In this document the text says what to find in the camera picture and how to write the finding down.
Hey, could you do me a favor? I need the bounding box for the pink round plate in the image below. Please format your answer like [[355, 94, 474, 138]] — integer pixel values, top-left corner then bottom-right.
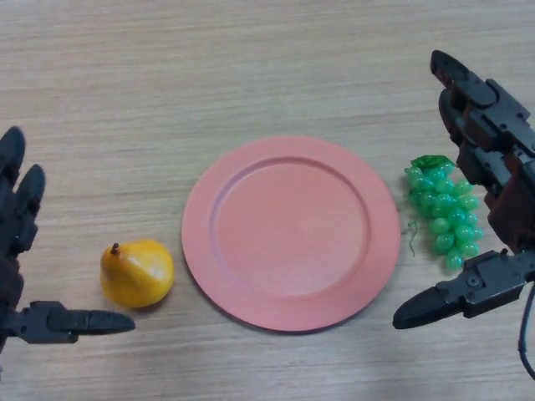
[[181, 135, 402, 334]]

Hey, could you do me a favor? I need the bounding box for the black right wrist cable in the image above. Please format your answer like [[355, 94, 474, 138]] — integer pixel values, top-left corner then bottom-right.
[[516, 282, 535, 377]]

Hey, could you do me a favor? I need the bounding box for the green grape bunch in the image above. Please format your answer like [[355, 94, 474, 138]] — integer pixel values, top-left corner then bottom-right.
[[403, 155, 485, 272]]

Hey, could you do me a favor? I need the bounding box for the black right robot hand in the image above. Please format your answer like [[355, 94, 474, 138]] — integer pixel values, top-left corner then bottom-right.
[[392, 49, 535, 331]]

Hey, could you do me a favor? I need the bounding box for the yellow pear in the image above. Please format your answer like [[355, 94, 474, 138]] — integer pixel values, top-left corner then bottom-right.
[[99, 238, 176, 309]]

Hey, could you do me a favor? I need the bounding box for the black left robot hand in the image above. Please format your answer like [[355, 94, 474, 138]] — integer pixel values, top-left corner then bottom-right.
[[0, 126, 137, 346]]

